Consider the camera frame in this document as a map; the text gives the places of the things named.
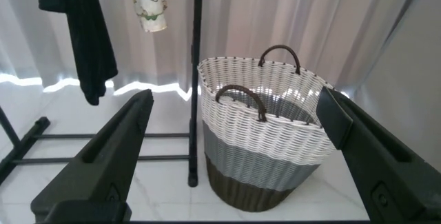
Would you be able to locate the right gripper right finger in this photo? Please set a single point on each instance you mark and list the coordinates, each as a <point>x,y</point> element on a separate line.
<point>386,162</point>

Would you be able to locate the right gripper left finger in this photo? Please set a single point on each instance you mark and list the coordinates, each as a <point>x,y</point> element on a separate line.
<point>103,162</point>

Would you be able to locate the black garment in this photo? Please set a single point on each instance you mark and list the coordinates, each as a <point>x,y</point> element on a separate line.
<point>86,38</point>

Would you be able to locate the cream printed garment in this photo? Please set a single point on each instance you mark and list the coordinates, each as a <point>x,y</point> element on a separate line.
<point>151,0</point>

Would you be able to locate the black clothes rack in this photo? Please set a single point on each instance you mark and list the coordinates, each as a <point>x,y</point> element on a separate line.
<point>194,79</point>

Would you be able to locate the white laundry basket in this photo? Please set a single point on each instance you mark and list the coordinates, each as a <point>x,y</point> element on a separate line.
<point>262,141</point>

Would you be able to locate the white curtain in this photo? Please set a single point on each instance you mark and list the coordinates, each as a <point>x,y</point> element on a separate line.
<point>258,17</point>

